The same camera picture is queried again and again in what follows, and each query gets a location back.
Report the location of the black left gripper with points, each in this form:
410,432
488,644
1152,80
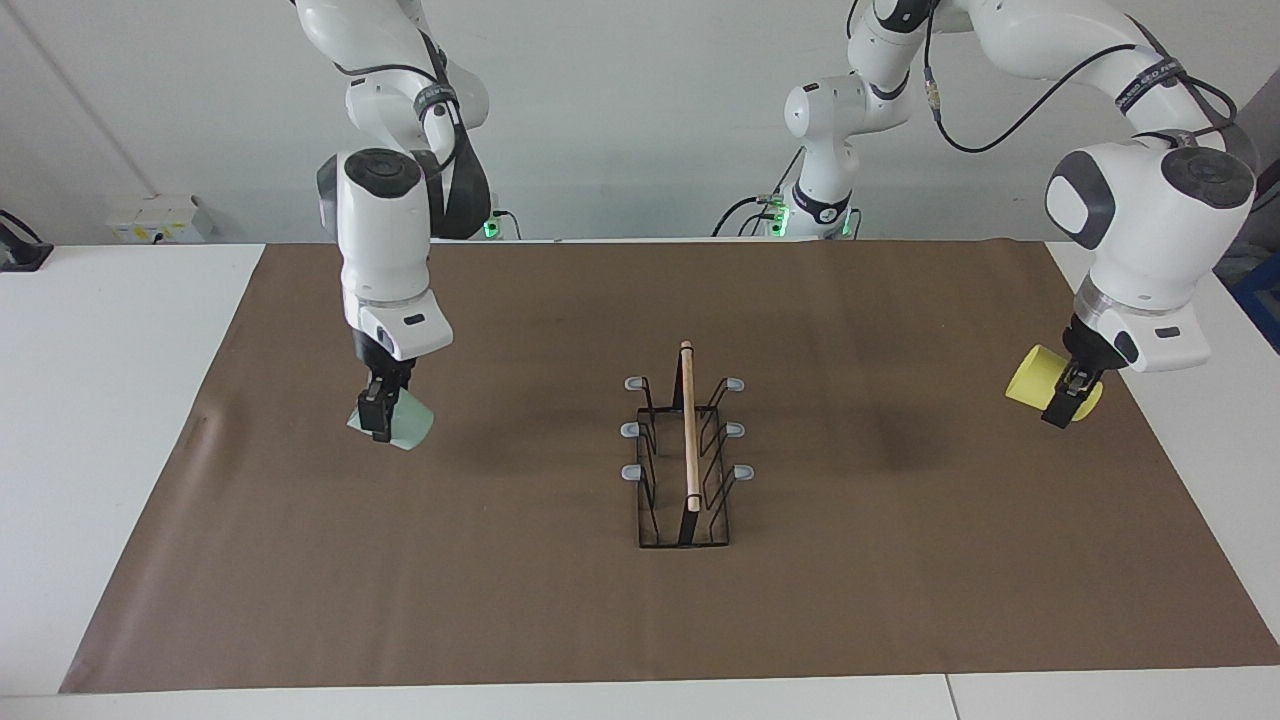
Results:
1085,355

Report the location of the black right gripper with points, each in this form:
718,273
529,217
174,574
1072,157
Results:
385,368

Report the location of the green plastic cup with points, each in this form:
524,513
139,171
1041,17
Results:
412,425

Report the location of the yellow plastic cup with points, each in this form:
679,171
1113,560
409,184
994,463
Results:
1030,378

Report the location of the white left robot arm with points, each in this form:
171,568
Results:
1150,220

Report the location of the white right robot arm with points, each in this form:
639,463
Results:
385,240

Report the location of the brown paper mat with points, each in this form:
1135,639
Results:
450,600

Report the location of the blue crate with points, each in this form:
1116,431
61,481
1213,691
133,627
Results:
1262,300

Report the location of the white wall socket box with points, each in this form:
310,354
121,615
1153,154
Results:
155,220

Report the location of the black clamp mount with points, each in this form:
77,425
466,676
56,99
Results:
20,255

